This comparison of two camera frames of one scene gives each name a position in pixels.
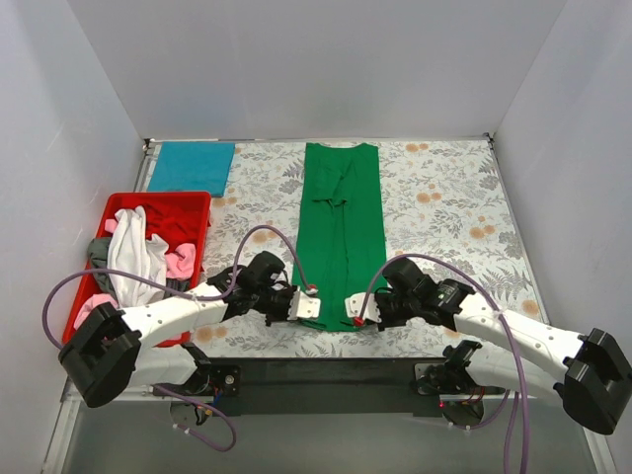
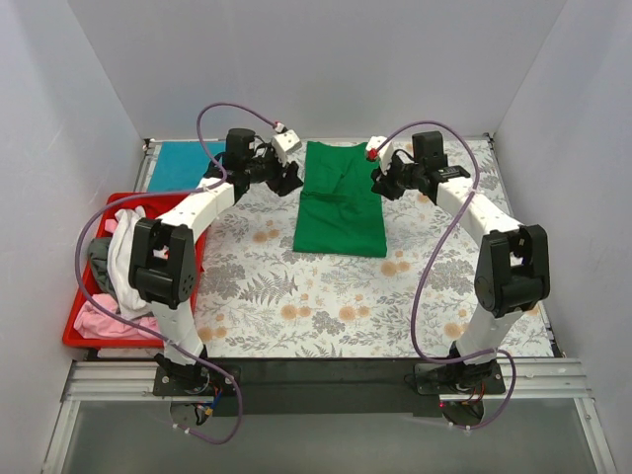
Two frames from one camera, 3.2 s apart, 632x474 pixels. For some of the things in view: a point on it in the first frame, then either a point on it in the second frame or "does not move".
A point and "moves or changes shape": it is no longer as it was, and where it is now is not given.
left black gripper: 282,302 → 285,177
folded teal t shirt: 193,167 does not move
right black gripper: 383,303 → 387,183
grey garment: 98,250 does not move
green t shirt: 341,247 moves or changes shape
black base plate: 357,388 does not move
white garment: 130,250 does not move
